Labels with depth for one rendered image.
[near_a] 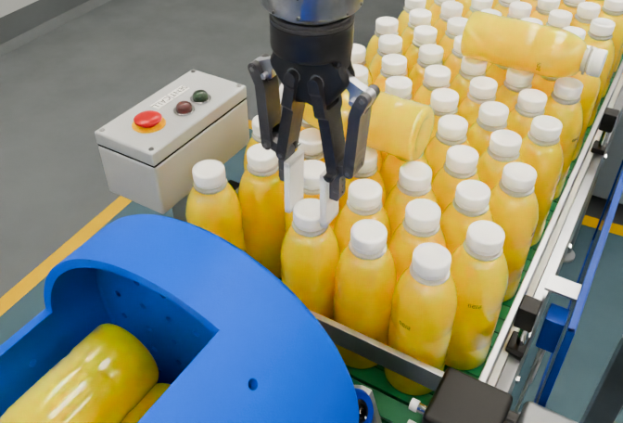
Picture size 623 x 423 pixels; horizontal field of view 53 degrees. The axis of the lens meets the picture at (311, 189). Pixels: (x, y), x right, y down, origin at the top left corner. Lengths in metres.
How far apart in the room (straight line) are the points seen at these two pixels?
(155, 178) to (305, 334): 0.42
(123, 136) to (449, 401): 0.50
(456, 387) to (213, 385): 0.32
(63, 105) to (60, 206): 0.78
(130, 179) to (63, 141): 2.10
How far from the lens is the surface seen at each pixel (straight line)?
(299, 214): 0.68
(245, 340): 0.43
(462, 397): 0.66
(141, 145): 0.81
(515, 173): 0.78
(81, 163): 2.78
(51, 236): 2.46
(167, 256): 0.45
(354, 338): 0.72
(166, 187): 0.84
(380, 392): 0.78
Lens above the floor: 1.54
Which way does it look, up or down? 39 degrees down
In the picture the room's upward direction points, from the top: straight up
